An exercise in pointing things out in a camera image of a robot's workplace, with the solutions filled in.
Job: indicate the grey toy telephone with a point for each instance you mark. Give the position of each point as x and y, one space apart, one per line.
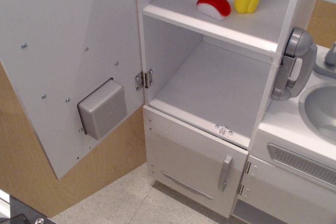
296 66

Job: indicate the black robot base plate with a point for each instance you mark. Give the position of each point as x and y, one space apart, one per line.
15 211

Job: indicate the plastic door latch catch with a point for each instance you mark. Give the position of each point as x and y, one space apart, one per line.
222 130

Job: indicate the grey toy sink basin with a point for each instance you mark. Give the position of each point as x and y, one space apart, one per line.
317 109

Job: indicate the metal door hinge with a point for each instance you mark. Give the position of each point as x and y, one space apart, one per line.
144 80

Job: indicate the grey oven vent panel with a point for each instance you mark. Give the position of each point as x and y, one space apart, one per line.
302 164

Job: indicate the white toy fridge cabinet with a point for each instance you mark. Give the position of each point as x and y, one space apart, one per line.
208 72

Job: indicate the white fridge door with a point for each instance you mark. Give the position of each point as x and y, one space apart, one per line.
57 52

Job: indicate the grey ice dispenser box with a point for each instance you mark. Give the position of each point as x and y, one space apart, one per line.
103 109

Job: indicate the grey toy faucet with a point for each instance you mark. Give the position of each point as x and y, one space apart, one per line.
325 63

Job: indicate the white lower freezer door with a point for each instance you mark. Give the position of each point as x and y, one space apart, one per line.
189 160

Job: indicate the grey freezer door handle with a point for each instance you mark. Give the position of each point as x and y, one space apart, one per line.
222 181

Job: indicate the red white toy sushi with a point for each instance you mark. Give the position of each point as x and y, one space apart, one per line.
217 9

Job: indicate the white oven door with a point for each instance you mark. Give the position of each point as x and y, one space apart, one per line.
271 194

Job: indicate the cardboard box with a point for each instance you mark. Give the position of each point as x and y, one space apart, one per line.
322 23

